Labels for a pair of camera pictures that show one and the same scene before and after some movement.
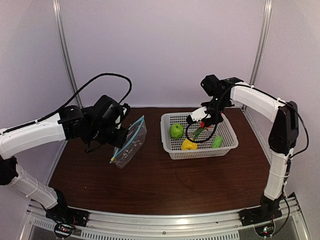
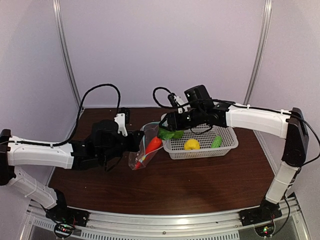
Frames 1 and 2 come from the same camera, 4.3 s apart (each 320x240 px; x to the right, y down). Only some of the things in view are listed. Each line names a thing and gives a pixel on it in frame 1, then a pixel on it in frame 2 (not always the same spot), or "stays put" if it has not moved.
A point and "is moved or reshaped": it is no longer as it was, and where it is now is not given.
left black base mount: [62, 213] stays put
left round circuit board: [63, 230] stays put
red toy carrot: [202, 126] -> [155, 143]
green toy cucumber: [217, 142] stays put
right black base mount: [269, 209] stays put
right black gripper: [219, 118] -> [173, 124]
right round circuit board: [265, 230] stays put
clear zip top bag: [137, 132] is moved or reshaped
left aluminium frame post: [60, 29] stays put
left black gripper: [118, 142] -> [135, 140]
